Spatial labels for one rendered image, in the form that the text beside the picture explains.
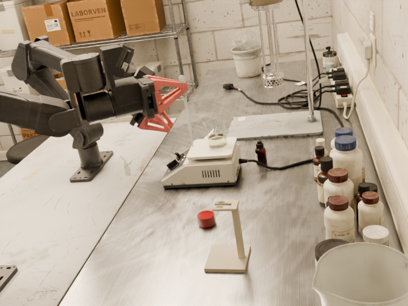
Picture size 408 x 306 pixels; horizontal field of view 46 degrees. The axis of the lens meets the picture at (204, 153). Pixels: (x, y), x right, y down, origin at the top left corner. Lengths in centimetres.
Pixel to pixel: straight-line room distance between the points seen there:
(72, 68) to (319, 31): 281
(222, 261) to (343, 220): 24
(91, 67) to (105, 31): 254
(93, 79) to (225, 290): 45
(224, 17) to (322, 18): 68
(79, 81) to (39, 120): 10
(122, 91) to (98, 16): 254
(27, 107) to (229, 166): 54
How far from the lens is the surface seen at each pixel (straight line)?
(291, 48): 358
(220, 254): 98
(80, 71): 89
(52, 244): 117
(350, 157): 111
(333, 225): 94
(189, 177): 124
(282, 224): 106
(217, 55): 364
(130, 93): 90
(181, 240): 105
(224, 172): 122
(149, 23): 332
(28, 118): 89
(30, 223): 130
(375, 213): 98
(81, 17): 349
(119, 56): 91
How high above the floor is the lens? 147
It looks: 23 degrees down
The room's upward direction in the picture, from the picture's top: 9 degrees counter-clockwise
